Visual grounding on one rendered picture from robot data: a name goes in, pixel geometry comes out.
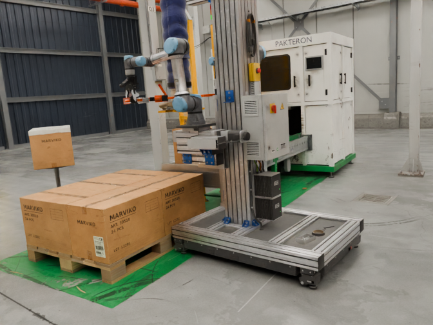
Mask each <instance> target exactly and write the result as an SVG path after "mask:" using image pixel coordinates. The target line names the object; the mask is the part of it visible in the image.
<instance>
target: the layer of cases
mask: <svg viewBox="0 0 433 325"><path fill-rule="evenodd" d="M19 199H20V203H21V211H22V216H23V224H24V231H25V235H26V243H27V244H29V245H32V246H37V247H40V248H45V249H48V250H52V251H57V252H60V253H65V254H68V255H73V256H76V257H80V258H83V259H88V260H91V261H95V262H100V263H103V264H108V265H110V264H113V263H114V262H117V261H119V260H121V259H122V258H124V257H126V256H128V255H130V254H132V253H134V252H136V251H138V250H139V249H141V248H143V247H145V246H147V245H149V244H151V243H153V242H155V241H157V240H159V239H161V238H163V237H165V236H167V235H169V234H170V233H172V229H171V227H172V226H174V225H176V224H179V223H181V222H184V221H186V220H188V219H190V218H193V217H195V216H197V215H200V214H202V213H204V212H206V205H205V196H204V180H203V173H182V172H162V171H151V170H130V169H125V170H121V171H117V172H113V173H109V174H106V175H101V176H98V177H94V178H91V179H87V180H84V181H79V182H75V183H72V184H68V185H65V186H60V187H58V188H53V189H50V190H46V191H43V192H39V193H34V194H31V195H27V196H24V197H20V198H19Z"/></svg>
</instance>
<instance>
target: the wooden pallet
mask: <svg viewBox="0 0 433 325"><path fill-rule="evenodd" d="M171 236H172V233H170V234H169V235H167V236H165V237H163V238H161V239H159V240H157V241H155V242H153V243H151V244H149V245H147V246H145V247H143V248H141V249H139V250H138V251H136V252H134V253H132V254H130V255H128V256H126V257H124V258H122V259H121V260H119V261H117V262H114V263H113V264H110V265H108V264H103V263H100V262H95V261H91V260H88V259H83V258H80V257H76V256H73V255H68V254H65V253H60V252H57V251H52V250H48V249H45V248H40V247H37V246H32V245H29V244H27V245H26V246H27V250H28V258H29V261H33V262H38V261H41V260H43V259H45V258H47V257H50V256H54V257H59V260H60V265H61V270H64V271H68V272H70V273H74V272H76V271H78V270H80V269H82V268H84V267H87V266H93V267H96V268H100V269H101V275H102V281H103V282H105V283H108V284H114V283H116V282H117V281H119V280H121V279H123V278H125V277H126V276H128V275H129V274H131V273H133V272H134V271H137V270H138V269H140V268H142V267H143V266H145V265H147V264H149V263H150V262H152V261H154V260H155V259H158V258H159V257H161V256H163V255H164V254H166V253H167V252H169V251H171V250H173V249H174V245H175V242H174V240H173V241H171ZM149 247H151V249H152V252H151V253H149V254H147V255H145V256H143V257H141V258H140V259H138V260H136V261H134V262H133V263H131V264H129V265H127V266H126V262H125V260H126V259H129V258H130V257H132V256H134V255H136V254H138V253H140V252H142V251H144V250H146V249H148V248H149Z"/></svg>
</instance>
